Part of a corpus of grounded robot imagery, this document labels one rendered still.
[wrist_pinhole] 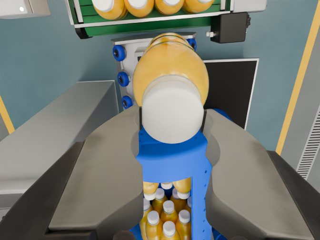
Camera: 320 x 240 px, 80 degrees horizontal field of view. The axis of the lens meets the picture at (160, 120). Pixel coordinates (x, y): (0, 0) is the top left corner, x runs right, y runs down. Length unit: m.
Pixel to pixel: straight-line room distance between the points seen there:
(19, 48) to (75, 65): 0.40
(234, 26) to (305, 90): 1.56
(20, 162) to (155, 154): 0.51
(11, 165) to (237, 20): 0.79
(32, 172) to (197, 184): 0.50
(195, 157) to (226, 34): 0.33
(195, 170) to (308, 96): 1.77
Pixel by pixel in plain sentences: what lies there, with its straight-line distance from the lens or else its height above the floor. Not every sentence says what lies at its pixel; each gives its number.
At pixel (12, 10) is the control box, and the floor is 1.10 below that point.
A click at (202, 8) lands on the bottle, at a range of 0.50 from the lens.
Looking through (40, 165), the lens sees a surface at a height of 1.03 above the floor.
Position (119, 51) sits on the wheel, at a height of 0.98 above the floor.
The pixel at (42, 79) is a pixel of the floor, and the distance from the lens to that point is 1.81.
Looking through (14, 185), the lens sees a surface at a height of 1.13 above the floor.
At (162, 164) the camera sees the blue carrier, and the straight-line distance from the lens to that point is 0.39.
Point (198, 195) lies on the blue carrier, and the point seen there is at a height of 1.21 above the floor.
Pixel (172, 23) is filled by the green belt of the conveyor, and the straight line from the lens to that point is 0.64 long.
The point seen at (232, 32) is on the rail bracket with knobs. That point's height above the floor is 1.00.
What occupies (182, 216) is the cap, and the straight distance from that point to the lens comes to 0.72.
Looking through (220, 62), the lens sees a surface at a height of 0.15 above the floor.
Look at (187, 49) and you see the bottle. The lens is 0.16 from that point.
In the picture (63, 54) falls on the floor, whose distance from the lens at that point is 1.69.
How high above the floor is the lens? 1.54
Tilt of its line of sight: 64 degrees down
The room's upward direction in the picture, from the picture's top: 175 degrees clockwise
